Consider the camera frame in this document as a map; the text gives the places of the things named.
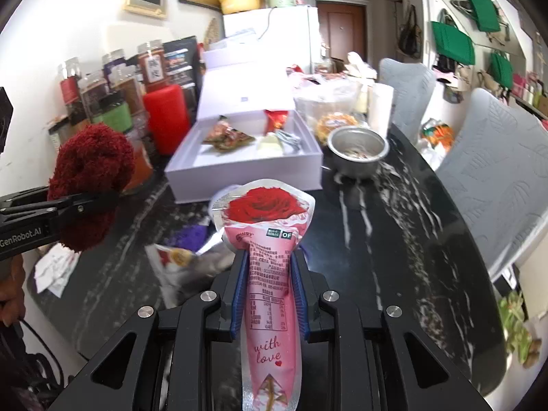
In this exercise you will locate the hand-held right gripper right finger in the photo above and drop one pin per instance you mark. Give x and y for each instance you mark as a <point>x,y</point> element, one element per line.
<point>299,297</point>

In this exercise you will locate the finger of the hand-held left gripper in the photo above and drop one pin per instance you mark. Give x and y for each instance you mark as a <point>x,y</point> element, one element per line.
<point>85,207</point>
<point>25,203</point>

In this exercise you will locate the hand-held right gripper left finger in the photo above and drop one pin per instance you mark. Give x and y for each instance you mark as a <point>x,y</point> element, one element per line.
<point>239,293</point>

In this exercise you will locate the pink rose print pouch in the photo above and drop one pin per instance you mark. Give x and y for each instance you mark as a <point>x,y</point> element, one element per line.
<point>265,291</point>

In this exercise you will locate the dark red fluffy cloth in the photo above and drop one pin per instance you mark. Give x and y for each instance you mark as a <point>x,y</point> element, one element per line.
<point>90,167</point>

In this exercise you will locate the lavender gift box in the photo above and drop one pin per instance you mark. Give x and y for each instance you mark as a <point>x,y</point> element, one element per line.
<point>244,173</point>

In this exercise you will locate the beige cone-shaped pouch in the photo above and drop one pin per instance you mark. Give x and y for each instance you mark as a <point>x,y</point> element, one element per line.
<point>269,145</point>

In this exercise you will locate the gold foil snack packet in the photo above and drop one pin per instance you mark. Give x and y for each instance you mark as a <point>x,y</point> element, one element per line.
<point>227,138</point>

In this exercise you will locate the person's left hand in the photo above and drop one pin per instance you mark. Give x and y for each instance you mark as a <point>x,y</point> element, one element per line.
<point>10,287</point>

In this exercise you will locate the crumpled white paper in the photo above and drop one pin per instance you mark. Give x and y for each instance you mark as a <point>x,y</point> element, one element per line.
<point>55,265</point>

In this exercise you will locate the silver snack packet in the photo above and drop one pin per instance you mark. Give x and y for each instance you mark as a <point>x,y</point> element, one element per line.
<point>180,261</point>

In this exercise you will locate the purple fluffy cloth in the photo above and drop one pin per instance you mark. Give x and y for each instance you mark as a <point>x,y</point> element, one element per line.
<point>190,235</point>

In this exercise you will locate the cluster of clear spice jars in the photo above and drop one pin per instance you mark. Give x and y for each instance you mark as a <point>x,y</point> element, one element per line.
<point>92,94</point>

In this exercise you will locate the red canister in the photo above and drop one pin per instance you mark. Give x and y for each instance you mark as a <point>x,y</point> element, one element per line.
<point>167,115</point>

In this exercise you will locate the metal bowl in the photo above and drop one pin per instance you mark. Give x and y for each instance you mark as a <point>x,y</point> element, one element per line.
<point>357,162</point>

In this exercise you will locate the clear plastic wrapper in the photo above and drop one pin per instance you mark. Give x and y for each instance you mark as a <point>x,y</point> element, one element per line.
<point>289,139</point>

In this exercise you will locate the red snack packet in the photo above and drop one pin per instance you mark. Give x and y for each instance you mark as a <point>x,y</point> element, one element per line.
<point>276,120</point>

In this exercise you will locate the black snack bag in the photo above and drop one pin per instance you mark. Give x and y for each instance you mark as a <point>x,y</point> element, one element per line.
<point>182,58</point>

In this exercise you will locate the bag of waffle cookies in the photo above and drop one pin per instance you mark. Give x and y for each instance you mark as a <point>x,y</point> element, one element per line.
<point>334,122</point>

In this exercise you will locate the container in clear plastic bag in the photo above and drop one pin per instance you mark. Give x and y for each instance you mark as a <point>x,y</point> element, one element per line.
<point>329,98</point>

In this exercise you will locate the white paper roll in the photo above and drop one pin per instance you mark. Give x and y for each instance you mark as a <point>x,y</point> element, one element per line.
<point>381,107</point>

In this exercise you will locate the woven trivet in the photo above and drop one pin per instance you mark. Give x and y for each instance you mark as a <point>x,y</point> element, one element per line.
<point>212,34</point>

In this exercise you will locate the orange and green bag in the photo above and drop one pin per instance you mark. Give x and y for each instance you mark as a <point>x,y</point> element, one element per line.
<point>439,132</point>

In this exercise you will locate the potted green plant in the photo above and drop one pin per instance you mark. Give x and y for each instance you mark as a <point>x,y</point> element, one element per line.
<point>516,321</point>

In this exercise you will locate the grey chair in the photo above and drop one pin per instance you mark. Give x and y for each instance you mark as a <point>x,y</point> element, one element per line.
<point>492,180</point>
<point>406,90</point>

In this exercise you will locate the grey plastic package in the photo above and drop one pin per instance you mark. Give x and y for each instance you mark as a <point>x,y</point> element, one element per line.
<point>237,39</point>

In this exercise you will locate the white refrigerator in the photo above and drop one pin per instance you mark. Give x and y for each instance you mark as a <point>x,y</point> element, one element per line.
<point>295,34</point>

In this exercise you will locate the brown door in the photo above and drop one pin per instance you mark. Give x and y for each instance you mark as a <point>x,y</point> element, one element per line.
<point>342,30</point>

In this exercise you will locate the black handbag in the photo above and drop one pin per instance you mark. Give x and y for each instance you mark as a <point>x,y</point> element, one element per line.
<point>410,34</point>

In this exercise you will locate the green tote bag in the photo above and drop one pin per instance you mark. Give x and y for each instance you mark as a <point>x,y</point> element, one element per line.
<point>454,43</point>
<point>481,8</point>
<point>501,68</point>

